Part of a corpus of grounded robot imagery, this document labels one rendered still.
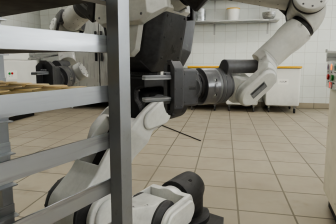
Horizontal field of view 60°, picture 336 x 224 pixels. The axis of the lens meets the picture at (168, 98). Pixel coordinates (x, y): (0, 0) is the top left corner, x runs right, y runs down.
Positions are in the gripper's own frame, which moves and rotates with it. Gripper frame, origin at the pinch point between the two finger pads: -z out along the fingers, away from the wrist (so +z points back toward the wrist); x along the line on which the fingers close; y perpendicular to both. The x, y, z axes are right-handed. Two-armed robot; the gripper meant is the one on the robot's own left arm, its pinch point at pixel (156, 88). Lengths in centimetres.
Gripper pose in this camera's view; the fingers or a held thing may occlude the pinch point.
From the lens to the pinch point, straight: 64.8
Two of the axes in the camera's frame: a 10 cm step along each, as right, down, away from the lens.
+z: 9.0, -0.5, 4.4
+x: 0.0, -9.9, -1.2
